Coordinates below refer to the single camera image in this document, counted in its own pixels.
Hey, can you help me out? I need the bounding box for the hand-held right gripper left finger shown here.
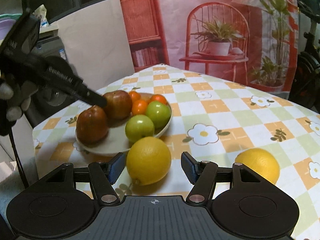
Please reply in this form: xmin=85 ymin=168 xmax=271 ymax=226
xmin=37 ymin=152 xmax=126 ymax=205

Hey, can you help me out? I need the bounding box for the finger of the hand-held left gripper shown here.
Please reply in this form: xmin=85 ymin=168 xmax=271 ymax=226
xmin=75 ymin=81 xmax=107 ymax=107

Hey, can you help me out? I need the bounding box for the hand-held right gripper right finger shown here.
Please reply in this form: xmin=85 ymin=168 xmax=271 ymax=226
xmin=181 ymin=152 xmax=268 ymax=205

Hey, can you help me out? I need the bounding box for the red apple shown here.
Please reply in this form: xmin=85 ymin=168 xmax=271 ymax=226
xmin=102 ymin=90 xmax=133 ymax=120
xmin=76 ymin=105 xmax=109 ymax=145

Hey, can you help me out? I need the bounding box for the yellow lemon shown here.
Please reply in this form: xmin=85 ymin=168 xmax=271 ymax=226
xmin=234 ymin=148 xmax=280 ymax=185
xmin=126 ymin=137 xmax=172 ymax=186

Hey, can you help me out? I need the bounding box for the beige round plate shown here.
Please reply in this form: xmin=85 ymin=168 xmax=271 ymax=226
xmin=75 ymin=92 xmax=173 ymax=155

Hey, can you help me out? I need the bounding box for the small tangerine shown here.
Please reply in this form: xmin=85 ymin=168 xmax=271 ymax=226
xmin=128 ymin=91 xmax=141 ymax=103
xmin=132 ymin=99 xmax=148 ymax=116
xmin=149 ymin=94 xmax=168 ymax=105

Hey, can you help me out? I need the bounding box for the green apple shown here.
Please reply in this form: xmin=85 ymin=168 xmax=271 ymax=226
xmin=125 ymin=115 xmax=155 ymax=144
xmin=146 ymin=101 xmax=171 ymax=130

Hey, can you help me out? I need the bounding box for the person's left hand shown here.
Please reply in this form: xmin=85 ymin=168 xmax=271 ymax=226
xmin=0 ymin=79 xmax=38 ymax=136

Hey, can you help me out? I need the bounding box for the grey washing machine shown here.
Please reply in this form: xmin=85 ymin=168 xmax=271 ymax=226
xmin=0 ymin=27 xmax=80 ymax=170

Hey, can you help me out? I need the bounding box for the purple plastic basin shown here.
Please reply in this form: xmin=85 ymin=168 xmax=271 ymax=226
xmin=0 ymin=14 xmax=23 ymax=40

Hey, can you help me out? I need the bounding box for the crumpled clear plastic packet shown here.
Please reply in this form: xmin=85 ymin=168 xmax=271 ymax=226
xmin=34 ymin=4 xmax=50 ymax=28

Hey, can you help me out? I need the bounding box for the checked floral tablecloth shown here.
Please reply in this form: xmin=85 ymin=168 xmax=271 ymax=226
xmin=32 ymin=64 xmax=320 ymax=240

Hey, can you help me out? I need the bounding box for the pink printed backdrop cloth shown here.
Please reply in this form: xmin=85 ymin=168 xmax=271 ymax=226
xmin=117 ymin=0 xmax=300 ymax=94

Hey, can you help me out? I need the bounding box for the black exercise bike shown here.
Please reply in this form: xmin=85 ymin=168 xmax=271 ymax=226
xmin=289 ymin=0 xmax=320 ymax=103

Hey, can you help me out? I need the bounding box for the black cable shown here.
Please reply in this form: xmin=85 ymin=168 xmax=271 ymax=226
xmin=9 ymin=127 xmax=29 ymax=188

